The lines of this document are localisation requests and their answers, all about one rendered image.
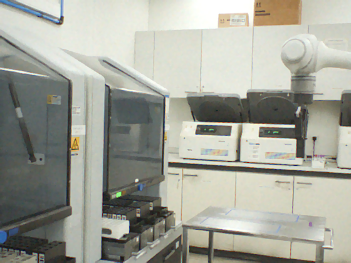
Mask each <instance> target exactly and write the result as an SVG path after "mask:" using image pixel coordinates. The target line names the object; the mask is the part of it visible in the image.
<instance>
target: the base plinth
mask: <svg viewBox="0 0 351 263"><path fill-rule="evenodd" d="M189 252H190V253H195V254H204V255H208V253H209V248H206V247H197V246H191V245H190V246H189ZM214 256H218V257H227V258H232V259H233V258H235V259H240V260H249V261H254V262H268V263H315V261H312V260H303V259H293V258H285V257H276V256H271V255H270V256H267V255H258V254H249V253H245V252H236V251H231V250H221V249H214Z"/></svg>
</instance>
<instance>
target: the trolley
mask: <svg viewBox="0 0 351 263"><path fill-rule="evenodd" d="M326 220H327V218H326V217H314V216H308V215H297V214H285V213H278V212H267V211H260V210H249V209H237V208H231V207H220V206H213V205H211V206H209V207H208V208H206V209H205V210H203V211H202V212H200V213H199V214H197V215H195V216H194V217H193V218H191V219H189V220H188V221H187V222H184V223H183V224H182V228H183V240H182V263H189V232H190V229H194V230H203V231H209V253H208V263H214V233H215V232H218V233H224V234H233V235H242V236H248V237H257V238H262V239H271V240H281V241H287V242H290V241H292V242H301V243H306V244H316V245H317V246H316V261H315V263H323V253H324V249H325V250H333V228H328V227H326ZM309 222H312V226H309ZM325 231H329V232H330V245H325Z"/></svg>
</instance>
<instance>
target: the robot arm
mask: <svg viewBox="0 0 351 263"><path fill-rule="evenodd" d="M280 57H281V61H282V63H283V64H284V65H285V66H286V67H287V68H288V69H289V71H290V76H291V78H290V89H291V92H293V93H292V95H293V97H292V103H294V104H297V105H296V111H295V112H294V114H295V140H296V158H304V157H305V140H307V137H306V133H307V127H308V117H309V112H308V108H307V104H312V103H313V94H312V93H313V92H315V87H316V76H317V72H318V71H319V70H321V69H322V68H328V67H334V68H345V69H348V70H351V53H349V52H345V51H339V50H334V49H330V48H328V47H326V46H325V45H324V43H323V42H322V41H317V39H316V37H315V36H314V35H312V34H297V35H296V36H294V37H292V38H289V39H287V40H286V41H285V42H284V43H283V45H282V47H281V54H280Z"/></svg>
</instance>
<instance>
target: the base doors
mask: <svg viewBox="0 0 351 263"><path fill-rule="evenodd" d="M169 172H170V173H179V175H173V174H168V185H167V206H168V210H173V211H174V213H175V212H176V215H175V220H178V221H182V223H184V222H187V221H188V220H189V219H191V218H193V217H194V216H195V215H197V214H199V213H200V212H202V211H203V210H205V209H206V208H208V207H209V206H211V205H213V206H220V207H231V208H237V209H249V210H260V211H267V212H278V213H285V214H292V200H293V214H297V215H308V216H314V217H326V218H327V220H326V227H328V228H333V250H325V249H324V253H323V262H326V263H351V180H340V179H331V178H313V177H295V176H294V177H293V176H284V175H267V174H258V173H241V172H222V171H212V170H194V169H183V168H168V173H169ZM184 174H188V175H197V177H196V176H187V175H184ZM293 178H294V183H293ZM178 179H180V181H179V189H177V183H178ZM201 180H208V181H212V183H209V182H202V181H201ZM277 180H278V181H281V182H290V183H279V182H275V181H277ZM297 182H299V183H311V185H306V184H297ZM182 184H183V185H182ZM259 185H260V186H271V188H259ZM289 188H290V190H288V189H289ZM296 188H298V190H296ZM235 199H236V205H235ZM189 245H191V246H197V247H206V248H209V231H203V230H194V229H190V232H189ZM290 246H291V258H293V259H303V260H312V261H316V246H317V245H316V244H306V243H301V242H291V241H290V242H287V241H281V240H271V239H262V238H257V237H248V236H242V235H233V234H224V233H218V232H215V233H214V249H221V250H231V251H236V252H245V253H249V254H258V255H267V256H270V255H271V256H276V257H285V258H290Z"/></svg>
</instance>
